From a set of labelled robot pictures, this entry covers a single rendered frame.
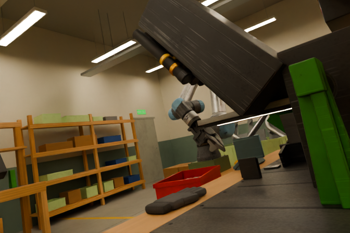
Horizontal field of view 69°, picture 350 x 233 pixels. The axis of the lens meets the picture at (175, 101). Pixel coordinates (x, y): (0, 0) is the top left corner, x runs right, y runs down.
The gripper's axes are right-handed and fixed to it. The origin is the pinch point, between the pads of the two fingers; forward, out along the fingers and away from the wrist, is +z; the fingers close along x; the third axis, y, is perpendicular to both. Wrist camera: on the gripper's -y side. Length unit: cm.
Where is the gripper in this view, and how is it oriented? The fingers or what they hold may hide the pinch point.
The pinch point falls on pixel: (223, 147)
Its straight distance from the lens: 122.1
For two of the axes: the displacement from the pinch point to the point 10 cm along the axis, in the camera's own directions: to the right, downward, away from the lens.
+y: -5.1, 7.6, 4.0
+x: -6.2, -0.1, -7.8
